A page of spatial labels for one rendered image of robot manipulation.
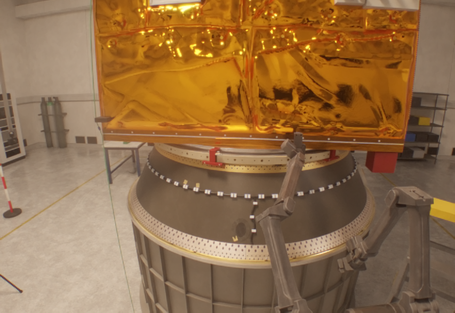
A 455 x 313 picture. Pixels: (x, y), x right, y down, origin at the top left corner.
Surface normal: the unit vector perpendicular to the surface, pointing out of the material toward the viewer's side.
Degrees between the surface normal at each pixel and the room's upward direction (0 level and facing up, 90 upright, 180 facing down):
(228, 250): 43
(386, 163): 90
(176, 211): 62
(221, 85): 89
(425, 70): 90
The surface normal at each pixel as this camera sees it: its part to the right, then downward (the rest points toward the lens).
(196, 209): -0.37, -0.24
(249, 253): -0.05, -0.53
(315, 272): 0.29, 0.25
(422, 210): 0.01, -0.14
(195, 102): -0.11, 0.22
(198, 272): -0.35, 0.24
